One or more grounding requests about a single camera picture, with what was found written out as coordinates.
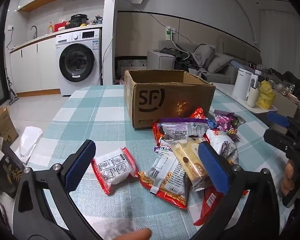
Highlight printed floor cardboard box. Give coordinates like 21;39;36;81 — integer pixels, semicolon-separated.
0;105;19;145

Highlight dark clothes pile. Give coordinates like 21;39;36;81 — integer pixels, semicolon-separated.
160;47;190;64

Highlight cream cup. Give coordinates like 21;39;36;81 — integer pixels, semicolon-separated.
247;86;260;108

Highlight purple candy bag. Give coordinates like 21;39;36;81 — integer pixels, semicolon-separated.
213;109;247;140

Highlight white washing machine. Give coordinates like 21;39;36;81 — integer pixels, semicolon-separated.
55;28;102;97

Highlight small blue snack packet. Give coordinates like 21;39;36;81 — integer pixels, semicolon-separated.
206;118;218;130

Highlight floor mop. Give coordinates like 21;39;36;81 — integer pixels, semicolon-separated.
5;76;20;105

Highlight person's left hand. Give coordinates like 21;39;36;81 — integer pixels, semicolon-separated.
114;227;152;240

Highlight white kitchen base cabinet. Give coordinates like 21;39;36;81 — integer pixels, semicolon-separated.
9;31;62;95

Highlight grey sofa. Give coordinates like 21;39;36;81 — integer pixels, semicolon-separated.
147;40;263;85

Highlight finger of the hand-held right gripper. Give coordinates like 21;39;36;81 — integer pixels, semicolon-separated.
267;111;297;134
263;128;294;155

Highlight yellow cake packet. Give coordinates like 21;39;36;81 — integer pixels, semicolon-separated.
171;140;210;192

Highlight teal checked tablecloth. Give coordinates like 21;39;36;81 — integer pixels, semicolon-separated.
27;84;290;240

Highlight dark cloth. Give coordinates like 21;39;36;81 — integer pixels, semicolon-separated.
267;67;300;98

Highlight white curtain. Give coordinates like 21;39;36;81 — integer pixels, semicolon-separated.
260;9;300;80

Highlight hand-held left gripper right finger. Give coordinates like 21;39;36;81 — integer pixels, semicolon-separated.
190;141;288;240

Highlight grey cushion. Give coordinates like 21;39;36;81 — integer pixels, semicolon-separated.
207;52;234;74

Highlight person's right hand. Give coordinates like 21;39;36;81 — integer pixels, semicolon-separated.
281;160;296;196

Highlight yellow plastic bag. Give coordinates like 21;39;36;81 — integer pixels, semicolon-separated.
256;80;276;110

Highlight brown cardboard box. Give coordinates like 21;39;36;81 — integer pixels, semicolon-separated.
124;69;216;130

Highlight noodle snack packet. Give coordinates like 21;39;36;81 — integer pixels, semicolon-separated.
138;144;190;210

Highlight white side table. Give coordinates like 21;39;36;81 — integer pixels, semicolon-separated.
215;82;300;120

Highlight black white patterned panel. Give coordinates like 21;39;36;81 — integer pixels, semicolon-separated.
115;57;148;79

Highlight grey jacket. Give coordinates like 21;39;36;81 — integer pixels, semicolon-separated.
190;44;215;70

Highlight white plastic bag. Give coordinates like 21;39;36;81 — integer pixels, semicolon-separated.
17;126;43;164

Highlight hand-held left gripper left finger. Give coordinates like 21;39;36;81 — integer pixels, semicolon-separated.
12;139;103;240

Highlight white kettle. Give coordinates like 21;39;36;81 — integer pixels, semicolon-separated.
232;68;253;101

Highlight red white snack packet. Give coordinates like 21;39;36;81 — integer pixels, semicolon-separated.
91;147;140;195

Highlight black bag with gold print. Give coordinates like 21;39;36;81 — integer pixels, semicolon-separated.
0;142;25;199

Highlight black pressure cooker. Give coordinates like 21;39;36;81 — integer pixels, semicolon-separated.
70;14;90;28

